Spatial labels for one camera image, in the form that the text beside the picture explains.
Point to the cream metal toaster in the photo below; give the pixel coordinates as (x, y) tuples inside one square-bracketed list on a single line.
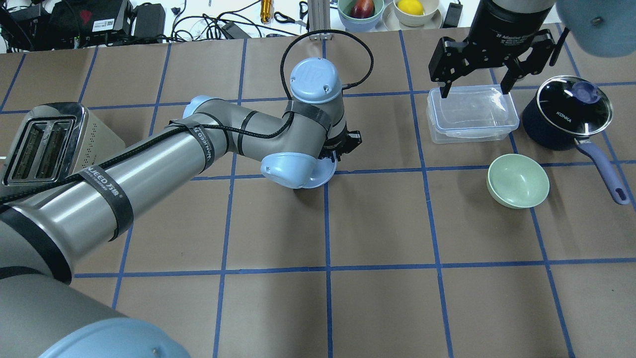
[(54, 141)]

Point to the aluminium frame post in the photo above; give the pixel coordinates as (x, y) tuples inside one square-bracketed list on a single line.
[(319, 16)]

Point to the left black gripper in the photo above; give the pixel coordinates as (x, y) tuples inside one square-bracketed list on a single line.
[(344, 144)]

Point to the yellow handled screwdriver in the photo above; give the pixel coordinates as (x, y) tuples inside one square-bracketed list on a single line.
[(266, 7)]

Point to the black power adapter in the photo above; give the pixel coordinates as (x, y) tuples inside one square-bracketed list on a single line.
[(453, 15)]

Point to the clear plastic food container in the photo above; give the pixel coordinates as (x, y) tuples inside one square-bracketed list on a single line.
[(471, 114)]

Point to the blue bowl with fruit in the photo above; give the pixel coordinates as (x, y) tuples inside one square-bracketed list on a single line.
[(360, 15)]

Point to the beige plate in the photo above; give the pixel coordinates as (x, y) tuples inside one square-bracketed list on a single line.
[(391, 22)]

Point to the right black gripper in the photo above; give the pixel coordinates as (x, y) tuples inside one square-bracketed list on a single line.
[(503, 25)]

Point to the beige bowl with lemon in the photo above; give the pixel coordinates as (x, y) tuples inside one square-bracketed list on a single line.
[(415, 13)]

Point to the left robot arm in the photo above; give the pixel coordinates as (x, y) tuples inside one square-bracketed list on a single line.
[(46, 231)]

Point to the dark blue saucepan with lid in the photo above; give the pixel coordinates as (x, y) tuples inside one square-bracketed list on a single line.
[(565, 112)]

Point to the black computer box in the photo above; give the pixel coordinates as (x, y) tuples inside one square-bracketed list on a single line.
[(88, 23)]

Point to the green bowl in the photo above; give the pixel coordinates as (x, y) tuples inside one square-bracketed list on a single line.
[(518, 182)]

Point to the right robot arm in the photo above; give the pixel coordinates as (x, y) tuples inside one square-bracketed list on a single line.
[(603, 28)]

